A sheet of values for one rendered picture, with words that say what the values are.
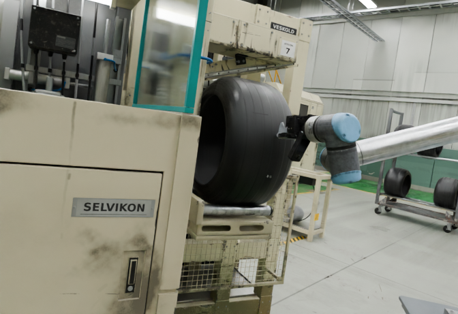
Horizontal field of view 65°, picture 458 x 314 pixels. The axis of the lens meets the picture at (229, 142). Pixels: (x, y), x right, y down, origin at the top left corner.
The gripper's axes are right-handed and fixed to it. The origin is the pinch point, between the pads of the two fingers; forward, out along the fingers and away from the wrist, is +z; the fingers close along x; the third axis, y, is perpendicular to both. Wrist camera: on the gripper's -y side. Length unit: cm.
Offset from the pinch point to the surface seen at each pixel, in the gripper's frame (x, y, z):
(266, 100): 3.4, 14.7, 6.4
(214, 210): 17.1, -31.1, 17.4
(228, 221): 10.8, -35.3, 16.2
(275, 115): 0.4, 8.8, 3.2
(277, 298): -86, -111, 111
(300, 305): -97, -112, 99
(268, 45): -17, 51, 41
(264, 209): -7.1, -30.5, 17.6
